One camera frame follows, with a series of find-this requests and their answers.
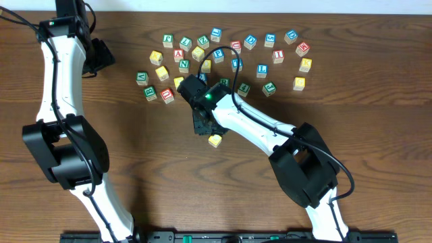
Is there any yellow C block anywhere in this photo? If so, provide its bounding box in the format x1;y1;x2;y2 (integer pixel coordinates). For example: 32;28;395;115
208;134;222;148

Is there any yellow o block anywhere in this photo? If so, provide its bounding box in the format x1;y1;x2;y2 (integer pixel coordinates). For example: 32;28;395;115
173;77;184;89
201;59;212;74

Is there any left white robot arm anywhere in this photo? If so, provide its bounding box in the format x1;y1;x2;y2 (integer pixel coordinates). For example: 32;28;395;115
22;0;142;242

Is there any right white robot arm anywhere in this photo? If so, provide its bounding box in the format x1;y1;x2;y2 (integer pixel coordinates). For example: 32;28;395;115
177;75;349;242

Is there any green R block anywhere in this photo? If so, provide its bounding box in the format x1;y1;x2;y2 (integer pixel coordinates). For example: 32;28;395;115
219;78;230;86

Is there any blue 2 block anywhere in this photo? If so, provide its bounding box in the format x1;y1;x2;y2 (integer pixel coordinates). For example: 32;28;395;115
198;73;207;84

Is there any red U block lower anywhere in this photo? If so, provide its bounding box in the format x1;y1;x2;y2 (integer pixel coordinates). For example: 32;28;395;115
160;88;175;104

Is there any green V block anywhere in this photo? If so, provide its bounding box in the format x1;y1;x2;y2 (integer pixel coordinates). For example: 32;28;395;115
136;72;149;86

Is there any green 4 block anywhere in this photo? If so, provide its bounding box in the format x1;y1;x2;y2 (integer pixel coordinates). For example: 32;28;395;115
237;83;250;97

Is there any yellow K block left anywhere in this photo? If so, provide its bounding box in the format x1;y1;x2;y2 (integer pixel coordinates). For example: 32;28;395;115
149;51;163;65

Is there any yellow k block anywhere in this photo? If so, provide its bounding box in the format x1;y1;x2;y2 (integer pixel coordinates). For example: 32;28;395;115
299;58;313;73
149;51;163;65

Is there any green N block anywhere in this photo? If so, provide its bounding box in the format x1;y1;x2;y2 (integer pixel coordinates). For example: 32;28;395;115
179;59;190;73

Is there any green B block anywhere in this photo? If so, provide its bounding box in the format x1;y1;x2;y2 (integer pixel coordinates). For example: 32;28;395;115
143;86;157;101

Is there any yellow S block lower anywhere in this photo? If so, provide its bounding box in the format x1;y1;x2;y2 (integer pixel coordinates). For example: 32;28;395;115
155;66;169;82

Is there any yellow s block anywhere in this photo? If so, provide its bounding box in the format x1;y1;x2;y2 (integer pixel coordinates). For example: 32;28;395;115
192;46;205;62
155;66;169;82

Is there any blue T block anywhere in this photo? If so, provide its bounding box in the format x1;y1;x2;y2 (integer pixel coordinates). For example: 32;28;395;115
231;58;243;72

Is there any blue P block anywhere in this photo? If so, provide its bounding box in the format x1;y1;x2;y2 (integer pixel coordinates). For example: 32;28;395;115
212;49;225;63

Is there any yellow S block upper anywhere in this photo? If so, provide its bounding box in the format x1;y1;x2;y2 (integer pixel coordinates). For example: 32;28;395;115
192;46;205;62

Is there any green J block top left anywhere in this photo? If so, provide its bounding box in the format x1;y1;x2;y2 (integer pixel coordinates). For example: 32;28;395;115
163;34;173;48

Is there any green j block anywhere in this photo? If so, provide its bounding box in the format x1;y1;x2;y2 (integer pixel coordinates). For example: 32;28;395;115
163;34;173;48
262;82;277;97

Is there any green J block right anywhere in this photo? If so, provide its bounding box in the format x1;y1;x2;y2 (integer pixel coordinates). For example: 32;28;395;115
262;82;277;97

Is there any red A block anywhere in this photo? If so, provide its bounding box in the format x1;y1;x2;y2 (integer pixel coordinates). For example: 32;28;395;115
173;49;184;63

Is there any blue L block lower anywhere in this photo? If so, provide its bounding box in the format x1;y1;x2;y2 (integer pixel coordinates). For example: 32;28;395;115
256;64;268;78

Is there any blue l block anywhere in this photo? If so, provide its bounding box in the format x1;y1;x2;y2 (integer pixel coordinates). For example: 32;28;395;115
256;64;268;78
211;28;222;43

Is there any green Z block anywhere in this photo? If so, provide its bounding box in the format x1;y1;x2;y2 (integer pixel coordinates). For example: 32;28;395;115
197;35;210;49

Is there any green 7 block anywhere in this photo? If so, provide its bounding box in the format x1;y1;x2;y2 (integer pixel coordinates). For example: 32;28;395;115
179;36;192;51

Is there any blue L block top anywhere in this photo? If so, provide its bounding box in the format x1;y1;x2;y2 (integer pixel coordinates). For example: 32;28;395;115
211;28;222;43

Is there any blue D block left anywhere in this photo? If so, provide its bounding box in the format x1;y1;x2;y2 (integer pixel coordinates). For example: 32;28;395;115
244;34;257;50

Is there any blue d block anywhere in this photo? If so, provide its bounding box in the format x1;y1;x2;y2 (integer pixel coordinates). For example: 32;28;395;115
244;34;257;50
284;30;298;45

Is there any red I block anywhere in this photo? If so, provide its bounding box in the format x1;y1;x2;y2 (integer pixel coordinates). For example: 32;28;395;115
272;50;285;64

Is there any yellow G block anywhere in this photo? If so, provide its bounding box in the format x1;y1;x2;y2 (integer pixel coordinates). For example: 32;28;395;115
293;77;306;91

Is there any blue 5 block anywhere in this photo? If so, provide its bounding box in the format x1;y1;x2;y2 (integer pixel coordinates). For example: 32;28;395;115
264;33;276;48

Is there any yellow K block right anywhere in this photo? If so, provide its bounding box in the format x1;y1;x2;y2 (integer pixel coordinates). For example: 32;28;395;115
299;58;313;73

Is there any blue D block right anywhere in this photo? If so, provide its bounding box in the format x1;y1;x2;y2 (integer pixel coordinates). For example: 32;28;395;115
284;30;298;45

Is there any red M block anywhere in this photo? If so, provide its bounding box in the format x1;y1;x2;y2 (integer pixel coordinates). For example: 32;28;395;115
296;42;311;57

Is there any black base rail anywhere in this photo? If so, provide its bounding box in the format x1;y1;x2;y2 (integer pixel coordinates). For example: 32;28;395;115
59;230;399;243

